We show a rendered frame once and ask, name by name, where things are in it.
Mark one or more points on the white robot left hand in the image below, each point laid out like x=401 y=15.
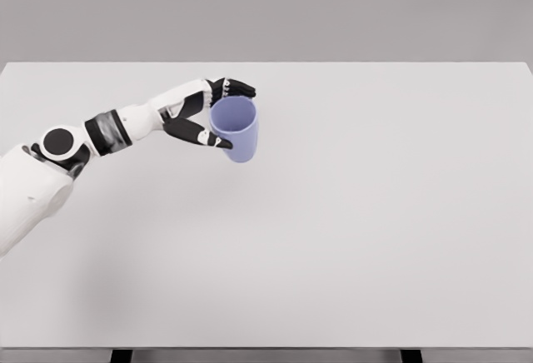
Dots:
x=189 y=102

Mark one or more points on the lavender plastic cup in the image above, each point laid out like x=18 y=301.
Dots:
x=243 y=138

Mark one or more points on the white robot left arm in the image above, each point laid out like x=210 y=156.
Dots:
x=50 y=171

